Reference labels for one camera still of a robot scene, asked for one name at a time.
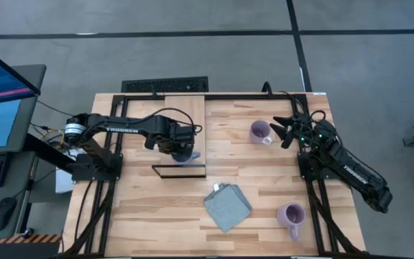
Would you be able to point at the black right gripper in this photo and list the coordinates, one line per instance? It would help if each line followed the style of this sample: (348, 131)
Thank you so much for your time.
(302, 131)

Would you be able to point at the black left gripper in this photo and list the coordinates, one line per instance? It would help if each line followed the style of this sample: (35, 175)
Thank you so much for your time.
(174, 138)

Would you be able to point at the pink striped mug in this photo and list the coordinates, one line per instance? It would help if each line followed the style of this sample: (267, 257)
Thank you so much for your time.
(259, 131)

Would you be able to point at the blue-grey faceted cup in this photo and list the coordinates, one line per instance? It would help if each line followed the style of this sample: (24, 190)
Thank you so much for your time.
(192, 157)

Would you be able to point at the pink ribbed mug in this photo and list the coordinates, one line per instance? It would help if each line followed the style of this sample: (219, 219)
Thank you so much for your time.
(291, 215)

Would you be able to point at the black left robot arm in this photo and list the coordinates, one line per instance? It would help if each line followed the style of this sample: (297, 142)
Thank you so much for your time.
(120, 128)

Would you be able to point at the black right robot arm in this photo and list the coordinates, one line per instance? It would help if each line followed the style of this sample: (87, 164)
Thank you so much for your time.
(354, 172)

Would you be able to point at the black floor mat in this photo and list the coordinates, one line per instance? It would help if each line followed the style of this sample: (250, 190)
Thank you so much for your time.
(164, 85)

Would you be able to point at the grey waffle cloth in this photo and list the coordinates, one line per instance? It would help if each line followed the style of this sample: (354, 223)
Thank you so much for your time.
(228, 208)

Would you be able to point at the grey computer desk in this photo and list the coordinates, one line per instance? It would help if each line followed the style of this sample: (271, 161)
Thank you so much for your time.
(16, 180)

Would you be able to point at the yellow black hazard strip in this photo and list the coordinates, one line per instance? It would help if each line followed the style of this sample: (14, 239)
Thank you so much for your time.
(31, 239)

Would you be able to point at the black computer mouse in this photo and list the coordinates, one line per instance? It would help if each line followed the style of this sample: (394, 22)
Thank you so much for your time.
(2, 214)

